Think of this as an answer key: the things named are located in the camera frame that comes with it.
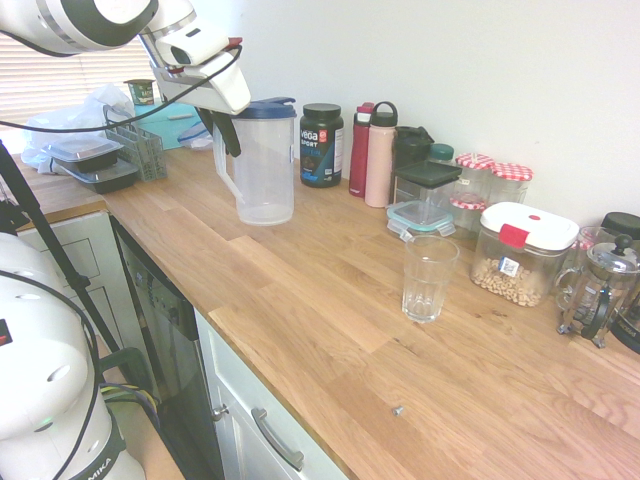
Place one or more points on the green yogurt cup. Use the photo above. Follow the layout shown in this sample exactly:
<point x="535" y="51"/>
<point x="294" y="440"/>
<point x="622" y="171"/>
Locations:
<point x="140" y="95"/>

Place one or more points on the clear drinking glass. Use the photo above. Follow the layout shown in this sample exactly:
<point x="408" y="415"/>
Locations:
<point x="430" y="280"/>

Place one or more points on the black lid glass carafe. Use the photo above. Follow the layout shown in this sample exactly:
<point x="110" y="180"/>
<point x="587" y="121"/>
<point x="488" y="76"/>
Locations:
<point x="622" y="222"/>

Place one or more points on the glass container teal lid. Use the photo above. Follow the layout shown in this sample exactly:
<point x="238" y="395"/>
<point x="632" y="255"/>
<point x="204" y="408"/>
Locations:
<point x="417" y="215"/>

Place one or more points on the clear zip bag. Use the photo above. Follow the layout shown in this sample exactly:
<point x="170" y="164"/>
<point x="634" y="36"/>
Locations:
<point x="197" y="140"/>

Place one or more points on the white plastic bag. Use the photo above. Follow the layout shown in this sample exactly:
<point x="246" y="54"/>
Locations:
<point x="95" y="105"/>

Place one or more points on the square canister black lid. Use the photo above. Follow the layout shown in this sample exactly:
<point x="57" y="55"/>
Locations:
<point x="425" y="171"/>

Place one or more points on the red water bottle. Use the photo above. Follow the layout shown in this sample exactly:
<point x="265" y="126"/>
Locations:
<point x="359" y="165"/>

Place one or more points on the steel dishwasher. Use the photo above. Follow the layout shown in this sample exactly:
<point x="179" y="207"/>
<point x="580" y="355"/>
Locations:
<point x="165" y="320"/>

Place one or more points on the cereal container white lid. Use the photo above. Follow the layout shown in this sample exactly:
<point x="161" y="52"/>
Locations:
<point x="525" y="225"/>

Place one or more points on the clear jar green lid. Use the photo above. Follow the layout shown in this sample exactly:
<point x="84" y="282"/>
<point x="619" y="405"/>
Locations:
<point x="441" y="151"/>

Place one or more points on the pink bottle black lid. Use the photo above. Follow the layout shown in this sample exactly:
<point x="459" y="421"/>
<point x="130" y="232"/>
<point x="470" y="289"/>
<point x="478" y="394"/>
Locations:
<point x="378" y="170"/>

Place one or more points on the tall jar gingham lid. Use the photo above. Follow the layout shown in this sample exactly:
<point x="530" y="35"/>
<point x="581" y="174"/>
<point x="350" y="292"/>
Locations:
<point x="475" y="161"/>
<point x="511" y="171"/>

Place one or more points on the window blind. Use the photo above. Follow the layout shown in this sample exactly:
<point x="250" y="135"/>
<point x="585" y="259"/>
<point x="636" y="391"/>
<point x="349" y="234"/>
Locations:
<point x="50" y="75"/>

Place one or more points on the black Vega protein tub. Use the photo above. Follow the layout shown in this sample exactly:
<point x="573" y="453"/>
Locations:
<point x="320" y="150"/>

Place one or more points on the glass French press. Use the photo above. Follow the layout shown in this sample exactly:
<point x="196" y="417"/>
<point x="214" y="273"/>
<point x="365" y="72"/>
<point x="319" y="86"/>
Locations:
<point x="607" y="280"/>

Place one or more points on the clear pitcher blue lid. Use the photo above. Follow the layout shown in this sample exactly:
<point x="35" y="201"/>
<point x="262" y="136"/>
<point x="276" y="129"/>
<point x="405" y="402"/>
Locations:
<point x="265" y="190"/>

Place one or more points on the dark green clamp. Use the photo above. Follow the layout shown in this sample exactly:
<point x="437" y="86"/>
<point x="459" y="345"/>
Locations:
<point x="125" y="365"/>

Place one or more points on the black meal container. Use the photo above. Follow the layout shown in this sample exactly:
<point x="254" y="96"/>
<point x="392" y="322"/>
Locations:
<point x="105" y="180"/>
<point x="85" y="155"/>

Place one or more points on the white base cabinet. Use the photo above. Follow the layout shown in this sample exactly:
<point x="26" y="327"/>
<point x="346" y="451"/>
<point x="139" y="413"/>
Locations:
<point x="240" y="380"/>

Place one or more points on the grey cutlery basket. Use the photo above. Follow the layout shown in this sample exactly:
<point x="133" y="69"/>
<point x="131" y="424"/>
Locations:
<point x="150" y="160"/>

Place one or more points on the small grey bar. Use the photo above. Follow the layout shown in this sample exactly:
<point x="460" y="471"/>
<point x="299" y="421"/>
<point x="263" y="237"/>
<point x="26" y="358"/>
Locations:
<point x="181" y="116"/>

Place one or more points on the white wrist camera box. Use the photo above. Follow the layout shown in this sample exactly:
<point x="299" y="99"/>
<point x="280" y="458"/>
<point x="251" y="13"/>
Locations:
<point x="200" y="42"/>

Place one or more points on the black shaker bottle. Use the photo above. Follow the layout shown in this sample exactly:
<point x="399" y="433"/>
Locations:
<point x="412" y="147"/>

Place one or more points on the small clear jar red lid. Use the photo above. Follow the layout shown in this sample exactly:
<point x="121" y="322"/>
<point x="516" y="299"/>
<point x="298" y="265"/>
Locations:
<point x="592" y="235"/>

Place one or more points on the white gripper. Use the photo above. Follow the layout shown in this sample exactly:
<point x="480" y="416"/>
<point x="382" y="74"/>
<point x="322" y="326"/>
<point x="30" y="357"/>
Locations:
<point x="225" y="92"/>

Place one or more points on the small jar gingham lid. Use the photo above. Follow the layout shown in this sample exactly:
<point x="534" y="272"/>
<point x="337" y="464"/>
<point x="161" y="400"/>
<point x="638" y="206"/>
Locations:
<point x="467" y="202"/>

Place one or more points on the small metal screw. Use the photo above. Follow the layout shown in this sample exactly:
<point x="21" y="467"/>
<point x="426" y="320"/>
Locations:
<point x="398" y="411"/>

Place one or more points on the teal plastic box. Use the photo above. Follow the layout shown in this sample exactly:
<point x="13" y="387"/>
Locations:
<point x="160" y="129"/>

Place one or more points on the metal cabinet knob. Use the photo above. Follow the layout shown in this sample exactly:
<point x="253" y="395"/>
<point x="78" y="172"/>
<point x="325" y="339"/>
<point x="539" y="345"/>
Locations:
<point x="220" y="412"/>

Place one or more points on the black tripod stand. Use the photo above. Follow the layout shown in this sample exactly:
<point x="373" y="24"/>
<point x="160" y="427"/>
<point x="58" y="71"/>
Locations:
<point x="50" y="235"/>

